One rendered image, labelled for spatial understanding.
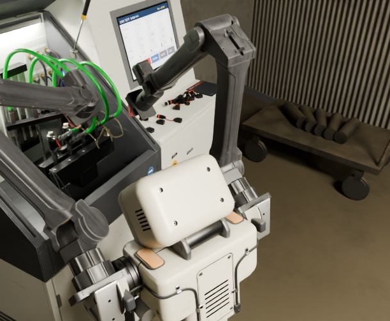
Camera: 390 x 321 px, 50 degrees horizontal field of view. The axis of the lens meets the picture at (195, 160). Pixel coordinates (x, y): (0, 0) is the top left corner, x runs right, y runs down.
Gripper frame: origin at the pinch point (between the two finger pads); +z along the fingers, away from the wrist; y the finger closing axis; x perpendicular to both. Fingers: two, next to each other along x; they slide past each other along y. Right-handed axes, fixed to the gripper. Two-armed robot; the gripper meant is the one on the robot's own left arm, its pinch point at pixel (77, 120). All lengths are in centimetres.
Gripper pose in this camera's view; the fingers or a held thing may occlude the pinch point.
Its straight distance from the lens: 149.6
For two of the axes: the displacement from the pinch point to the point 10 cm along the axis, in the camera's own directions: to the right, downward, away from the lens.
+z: -4.4, 2.8, 8.5
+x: 6.2, 7.8, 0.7
